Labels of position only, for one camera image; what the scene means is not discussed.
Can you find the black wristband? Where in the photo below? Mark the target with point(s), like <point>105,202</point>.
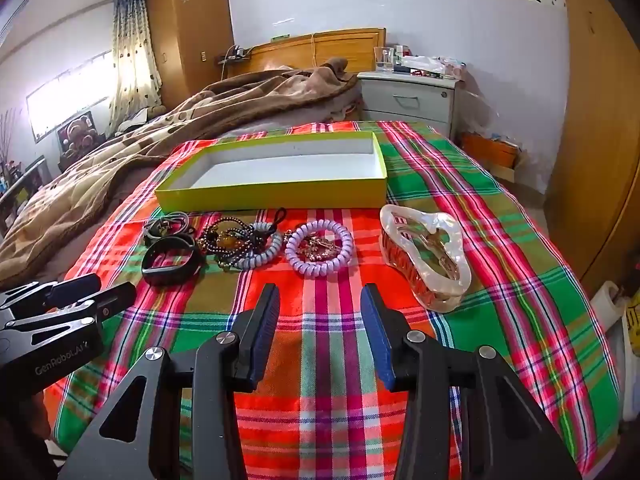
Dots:
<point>192,258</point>

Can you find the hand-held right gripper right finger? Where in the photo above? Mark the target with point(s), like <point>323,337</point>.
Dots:
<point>377,335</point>

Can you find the red green plaid cloth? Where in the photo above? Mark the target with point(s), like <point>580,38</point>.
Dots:
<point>320,410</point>

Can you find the tall wooden wardrobe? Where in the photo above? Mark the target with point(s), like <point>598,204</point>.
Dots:
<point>190,20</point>

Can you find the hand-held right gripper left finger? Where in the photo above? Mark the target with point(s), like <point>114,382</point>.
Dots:
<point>265,332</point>

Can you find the clear plastic bag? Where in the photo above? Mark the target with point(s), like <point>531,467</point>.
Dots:
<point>430,66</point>

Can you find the teddy bear picture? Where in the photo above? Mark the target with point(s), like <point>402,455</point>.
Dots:
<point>77,135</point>

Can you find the pearly translucent hair claw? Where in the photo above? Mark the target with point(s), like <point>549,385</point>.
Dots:
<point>400,230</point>

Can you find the clear glass cup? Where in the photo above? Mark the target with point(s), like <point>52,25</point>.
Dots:
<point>384,60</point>

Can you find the wide wooden wardrobe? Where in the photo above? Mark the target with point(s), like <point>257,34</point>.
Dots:
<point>600,110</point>

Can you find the grey nightstand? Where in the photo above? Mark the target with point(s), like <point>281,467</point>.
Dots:
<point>400,102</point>

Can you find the brown patterned blanket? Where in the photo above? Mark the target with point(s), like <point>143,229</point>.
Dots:
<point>125,160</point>

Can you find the white plastic bag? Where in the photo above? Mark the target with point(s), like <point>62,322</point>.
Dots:
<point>612,340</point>

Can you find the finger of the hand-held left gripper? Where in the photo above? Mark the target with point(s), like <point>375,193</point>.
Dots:
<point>75,287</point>
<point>117,300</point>

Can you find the window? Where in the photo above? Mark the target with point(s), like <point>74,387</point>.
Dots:
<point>65,95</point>

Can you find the yellow-green cardboard box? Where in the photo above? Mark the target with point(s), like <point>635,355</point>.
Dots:
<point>280,195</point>

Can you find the dotted beige curtain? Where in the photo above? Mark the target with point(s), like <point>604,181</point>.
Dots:
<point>131,60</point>

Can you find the wooden headboard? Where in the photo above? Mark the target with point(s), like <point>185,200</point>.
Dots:
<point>350,50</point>

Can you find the power strip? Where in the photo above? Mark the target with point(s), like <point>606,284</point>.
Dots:
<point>234,54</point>

